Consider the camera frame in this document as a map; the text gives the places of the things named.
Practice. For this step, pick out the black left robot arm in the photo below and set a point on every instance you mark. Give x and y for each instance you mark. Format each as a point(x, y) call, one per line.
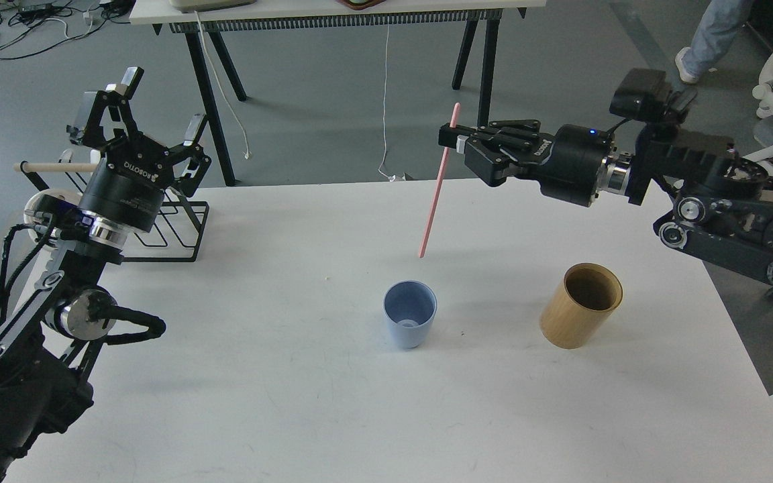
point(55, 318)

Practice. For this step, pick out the white background table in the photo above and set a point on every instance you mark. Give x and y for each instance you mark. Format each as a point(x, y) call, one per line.
point(315, 91)

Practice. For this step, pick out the pink chopstick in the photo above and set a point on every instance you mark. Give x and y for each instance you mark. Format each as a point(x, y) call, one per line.
point(442, 170)

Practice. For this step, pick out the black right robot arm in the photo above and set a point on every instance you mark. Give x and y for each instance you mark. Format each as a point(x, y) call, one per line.
point(722, 203)

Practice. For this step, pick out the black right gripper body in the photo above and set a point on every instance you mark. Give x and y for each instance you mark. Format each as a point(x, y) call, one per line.
point(572, 169)

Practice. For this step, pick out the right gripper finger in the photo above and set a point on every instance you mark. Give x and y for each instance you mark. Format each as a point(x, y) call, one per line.
point(502, 148)
point(522, 134)

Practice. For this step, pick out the white plate in rack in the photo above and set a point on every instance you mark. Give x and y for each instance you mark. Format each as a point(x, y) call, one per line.
point(53, 207)

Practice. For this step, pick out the black wire dish rack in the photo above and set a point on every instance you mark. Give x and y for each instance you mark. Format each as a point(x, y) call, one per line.
point(176, 235)

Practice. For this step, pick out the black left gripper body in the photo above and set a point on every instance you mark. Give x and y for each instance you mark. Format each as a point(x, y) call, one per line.
point(129, 191)

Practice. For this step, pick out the blue plastic cup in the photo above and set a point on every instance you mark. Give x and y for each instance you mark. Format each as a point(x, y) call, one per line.
point(409, 307)

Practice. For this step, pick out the person leg in jeans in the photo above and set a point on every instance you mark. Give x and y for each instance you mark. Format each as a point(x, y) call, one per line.
point(719, 26)

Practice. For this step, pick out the bamboo cylinder holder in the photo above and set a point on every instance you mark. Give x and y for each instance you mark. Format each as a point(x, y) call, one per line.
point(584, 299)

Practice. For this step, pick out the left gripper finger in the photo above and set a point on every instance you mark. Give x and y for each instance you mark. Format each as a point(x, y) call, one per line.
point(188, 161)
point(115, 100)

